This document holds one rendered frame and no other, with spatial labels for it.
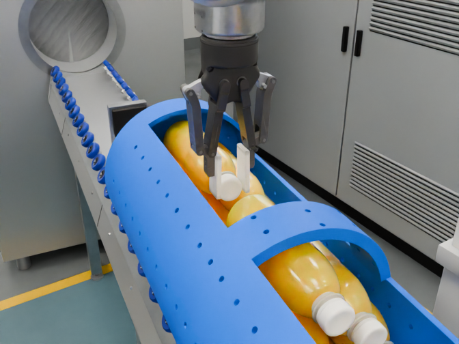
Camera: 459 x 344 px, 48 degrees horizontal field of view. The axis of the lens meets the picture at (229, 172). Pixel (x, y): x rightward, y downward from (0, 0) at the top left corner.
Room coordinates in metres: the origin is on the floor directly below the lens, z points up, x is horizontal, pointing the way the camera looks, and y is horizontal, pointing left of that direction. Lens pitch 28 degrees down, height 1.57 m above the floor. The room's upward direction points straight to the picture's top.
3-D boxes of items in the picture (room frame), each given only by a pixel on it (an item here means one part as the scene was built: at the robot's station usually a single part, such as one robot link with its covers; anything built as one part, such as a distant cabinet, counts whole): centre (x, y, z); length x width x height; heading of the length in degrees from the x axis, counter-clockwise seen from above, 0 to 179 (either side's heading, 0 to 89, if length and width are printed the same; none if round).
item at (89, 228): (1.88, 0.61, 0.31); 0.06 x 0.06 x 0.63; 24
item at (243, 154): (0.68, -0.02, 1.21); 0.03 x 0.01 x 0.07; 24
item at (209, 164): (0.65, 0.04, 1.23); 0.03 x 0.01 x 0.05; 114
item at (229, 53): (0.67, 0.00, 1.36); 0.08 x 0.07 x 0.09; 114
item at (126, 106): (1.27, 0.26, 1.00); 0.10 x 0.04 x 0.15; 114
